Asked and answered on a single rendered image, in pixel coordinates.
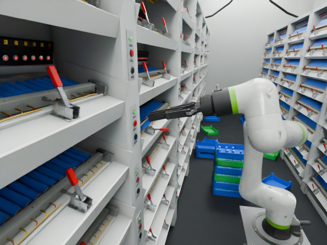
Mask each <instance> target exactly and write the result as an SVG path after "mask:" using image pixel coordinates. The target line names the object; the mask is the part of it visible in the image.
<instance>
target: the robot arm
mask: <svg viewBox="0 0 327 245"><path fill-rule="evenodd" d="M199 112H202V115H203V116H204V117H208V116H213V115H214V113H215V114H216V117H222V118H224V116H227V115H233V114H238V113H242V114H244V116H245V122H244V125H243V134H244V160H243V168H242V174H241V179H240V183H239V187H238V190H239V193H240V195H241V196H242V198H244V199H245V200H247V201H249V202H252V203H254V204H256V205H258V206H261V207H263V208H265V209H266V212H265V214H266V217H265V218H264V219H263V221H262V228H263V229H264V231H265V232H266V233H267V234H268V235H270V236H271V237H273V238H275V239H278V240H288V239H289V238H290V237H291V235H294V236H296V237H300V236H301V233H300V230H301V229H302V228H301V227H300V225H310V221H299V220H298V219H295V218H294V216H293V215H294V210H295V205H296V198H295V196H294V195H293V194H292V193H291V192H289V191H287V190H285V189H282V188H278V187H274V186H270V185H267V184H264V183H262V181H261V176H262V161H263V154H264V153H266V154H269V153H274V152H277V151H279V150H280V149H282V148H283V147H284V148H293V147H297V146H300V145H302V144H303V143H305V142H306V140H307V138H308V130H307V128H306V127H305V126H304V125H303V124H301V123H300V122H296V121H284V120H282V117H281V113H280V106H279V99H278V90H277V87H276V86H275V84H274V83H273V82H272V81H270V80H268V79H265V78H255V79H252V80H250V81H248V82H245V83H243V84H240V85H237V86H232V87H227V88H219V86H218V85H216V89H214V91H212V95H210V94H207V95H202V96H200V102H197V103H196V102H194V101H193V102H190V103H186V104H182V105H177V106H173V107H170V108H168V109H163V110H158V111H153V112H150V114H148V119H149V122H152V121H157V120H162V119H167V120H169V119H176V118H183V117H192V116H193V115H196V114H197V113H199Z"/></svg>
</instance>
